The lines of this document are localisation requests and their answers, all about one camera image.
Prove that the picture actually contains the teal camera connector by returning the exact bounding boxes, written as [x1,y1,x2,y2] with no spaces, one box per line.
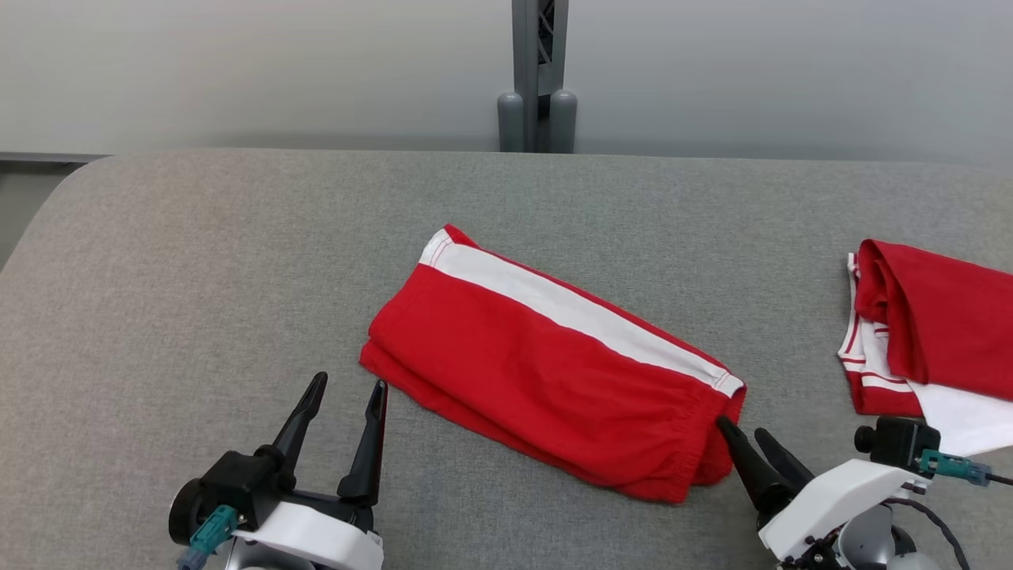
[918,450,992,487]
[176,505,240,570]

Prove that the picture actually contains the teal right camera connector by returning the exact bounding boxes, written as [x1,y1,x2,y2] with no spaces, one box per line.
[918,450,992,487]

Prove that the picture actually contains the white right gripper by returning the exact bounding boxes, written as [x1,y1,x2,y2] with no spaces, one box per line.
[716,416,928,561]

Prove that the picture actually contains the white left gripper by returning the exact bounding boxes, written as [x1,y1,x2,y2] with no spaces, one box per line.
[233,372,389,570]

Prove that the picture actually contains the red jersey with white sleeves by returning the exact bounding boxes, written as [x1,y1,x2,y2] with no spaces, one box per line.
[837,239,1013,458]

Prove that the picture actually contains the grey partition post with feet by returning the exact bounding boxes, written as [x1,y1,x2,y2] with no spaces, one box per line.
[497,0,579,154]

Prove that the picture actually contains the grey baseboard strip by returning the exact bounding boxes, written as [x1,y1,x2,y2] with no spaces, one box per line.
[0,152,108,165]

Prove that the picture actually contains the red shorts with white stripe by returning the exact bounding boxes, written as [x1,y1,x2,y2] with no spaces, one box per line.
[359,224,747,505]

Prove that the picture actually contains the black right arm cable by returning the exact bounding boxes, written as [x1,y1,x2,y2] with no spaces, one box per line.
[882,473,1013,570]

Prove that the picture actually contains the teal left camera connector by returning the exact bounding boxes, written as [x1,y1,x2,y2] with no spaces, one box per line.
[176,505,240,570]

